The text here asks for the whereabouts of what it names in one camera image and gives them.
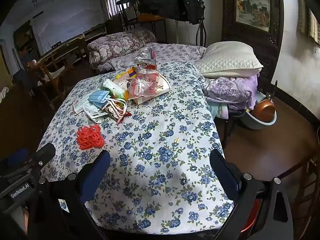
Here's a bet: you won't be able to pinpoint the landscape painting dark carved frame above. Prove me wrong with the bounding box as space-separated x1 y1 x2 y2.
221 0 285 80

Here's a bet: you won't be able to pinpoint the black folding stool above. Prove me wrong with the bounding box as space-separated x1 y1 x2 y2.
222 109 252 148

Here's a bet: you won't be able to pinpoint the lilac floral bed sheet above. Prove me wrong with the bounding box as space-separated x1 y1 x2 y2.
110 42 208 73

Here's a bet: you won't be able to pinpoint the white hanging sheet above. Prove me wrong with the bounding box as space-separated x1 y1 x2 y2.
30 0 108 55

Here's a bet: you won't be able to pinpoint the folded purple quilt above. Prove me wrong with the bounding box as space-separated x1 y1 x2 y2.
202 75 258 110

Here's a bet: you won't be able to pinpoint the wooden table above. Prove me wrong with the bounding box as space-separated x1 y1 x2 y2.
37 34 88 65

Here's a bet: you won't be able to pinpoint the orange top metal table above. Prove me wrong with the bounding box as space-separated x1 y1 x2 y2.
122 14 168 43

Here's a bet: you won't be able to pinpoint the rolled maroon floral quilt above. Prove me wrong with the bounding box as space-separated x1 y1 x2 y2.
87 29 157 72

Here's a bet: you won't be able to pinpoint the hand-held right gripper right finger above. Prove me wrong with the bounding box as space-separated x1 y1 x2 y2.
209 149 294 240

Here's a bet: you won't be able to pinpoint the wooden chair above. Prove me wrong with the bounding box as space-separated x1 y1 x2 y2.
37 55 75 110
262 155 320 240

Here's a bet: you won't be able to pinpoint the light blue plastic basin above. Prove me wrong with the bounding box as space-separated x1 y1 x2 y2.
239 92 277 130

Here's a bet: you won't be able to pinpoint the yellow purple packet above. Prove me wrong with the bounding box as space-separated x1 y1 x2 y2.
115 66 138 82

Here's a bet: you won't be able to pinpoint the blue face mask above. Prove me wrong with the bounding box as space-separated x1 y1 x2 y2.
89 90 112 109

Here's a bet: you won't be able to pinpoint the clear plastic bag with packets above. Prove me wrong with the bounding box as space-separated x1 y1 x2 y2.
130 75 172 105

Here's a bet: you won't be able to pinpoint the red crumpled wrapper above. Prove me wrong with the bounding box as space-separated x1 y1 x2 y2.
131 74 163 97

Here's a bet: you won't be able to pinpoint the dark wooden cabinet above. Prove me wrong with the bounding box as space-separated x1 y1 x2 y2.
12 22 41 63

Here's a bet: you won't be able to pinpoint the white printed leaflet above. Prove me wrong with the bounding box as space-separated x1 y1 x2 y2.
72 99 91 115

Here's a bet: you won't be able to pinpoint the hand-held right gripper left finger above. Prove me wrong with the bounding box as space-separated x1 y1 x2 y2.
26 150 112 240

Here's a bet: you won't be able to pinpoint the white quilted pillow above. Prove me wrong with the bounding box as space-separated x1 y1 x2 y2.
194 41 264 78

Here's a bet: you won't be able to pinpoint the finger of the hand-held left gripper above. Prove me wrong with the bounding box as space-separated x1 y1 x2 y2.
6 148 30 167
31 142 56 167

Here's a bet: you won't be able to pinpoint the orange plastic mesh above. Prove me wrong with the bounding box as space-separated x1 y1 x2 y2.
76 124 105 151

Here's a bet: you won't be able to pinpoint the black metal chair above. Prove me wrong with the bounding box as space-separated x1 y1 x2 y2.
116 0 141 32

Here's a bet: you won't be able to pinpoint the green white packet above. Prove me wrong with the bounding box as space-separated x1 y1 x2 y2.
101 79 125 100

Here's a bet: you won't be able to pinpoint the black jacket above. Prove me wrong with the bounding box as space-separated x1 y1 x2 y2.
137 0 205 25

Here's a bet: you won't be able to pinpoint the blue floral blanket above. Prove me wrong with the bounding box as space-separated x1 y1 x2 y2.
37 61 234 235

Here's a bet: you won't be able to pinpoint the white printed packet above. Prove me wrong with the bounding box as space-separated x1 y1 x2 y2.
84 105 106 123

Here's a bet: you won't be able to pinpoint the black metal coat rack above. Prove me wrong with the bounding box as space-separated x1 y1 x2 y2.
196 0 208 48

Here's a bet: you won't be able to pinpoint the red plastic basket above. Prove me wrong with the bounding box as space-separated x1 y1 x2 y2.
241 197 259 234

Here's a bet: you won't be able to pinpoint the copper frying pan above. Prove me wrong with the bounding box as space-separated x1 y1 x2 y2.
253 80 278 123

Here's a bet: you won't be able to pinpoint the red white patterned wrapper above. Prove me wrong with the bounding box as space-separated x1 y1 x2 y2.
101 99 132 126

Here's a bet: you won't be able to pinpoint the clear printed plastic bag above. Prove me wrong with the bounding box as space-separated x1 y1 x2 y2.
134 49 158 70

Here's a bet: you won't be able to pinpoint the folded pastel clothes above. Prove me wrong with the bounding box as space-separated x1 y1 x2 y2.
207 102 230 120

